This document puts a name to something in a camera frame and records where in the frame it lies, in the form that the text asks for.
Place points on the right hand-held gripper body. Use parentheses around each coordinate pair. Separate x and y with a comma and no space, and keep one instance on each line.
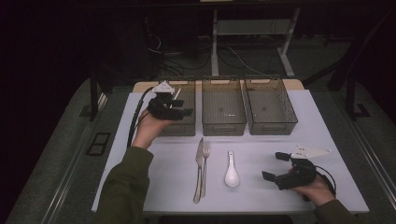
(300,175)

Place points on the steel fork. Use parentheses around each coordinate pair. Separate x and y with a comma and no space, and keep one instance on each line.
(205,152)

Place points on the white metal desk frame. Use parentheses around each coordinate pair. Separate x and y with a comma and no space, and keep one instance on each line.
(249,27)

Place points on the wooden board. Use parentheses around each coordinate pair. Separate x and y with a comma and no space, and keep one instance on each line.
(142,87)

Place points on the smoky clear plastic bin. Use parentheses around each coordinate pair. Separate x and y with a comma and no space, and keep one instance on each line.
(269,107)
(223,107)
(186,127)

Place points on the white ceramic spoon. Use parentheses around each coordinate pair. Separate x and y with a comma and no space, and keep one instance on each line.
(232,177)

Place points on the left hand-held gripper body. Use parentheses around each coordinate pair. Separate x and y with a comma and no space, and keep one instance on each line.
(163,109)

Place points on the metal floor rail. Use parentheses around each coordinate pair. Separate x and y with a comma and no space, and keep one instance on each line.
(67,183)
(373,155)

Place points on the person's right hand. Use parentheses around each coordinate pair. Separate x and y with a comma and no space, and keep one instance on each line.
(317,193)

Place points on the steel table knife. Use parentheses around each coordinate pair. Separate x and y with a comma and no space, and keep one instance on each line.
(199,158)

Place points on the black metal stand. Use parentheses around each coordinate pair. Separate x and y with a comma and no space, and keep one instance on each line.
(351,96)

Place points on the white chopstick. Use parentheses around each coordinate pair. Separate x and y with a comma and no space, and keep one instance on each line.
(177,93)

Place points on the person's left hand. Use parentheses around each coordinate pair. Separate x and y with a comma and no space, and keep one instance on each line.
(148,129)

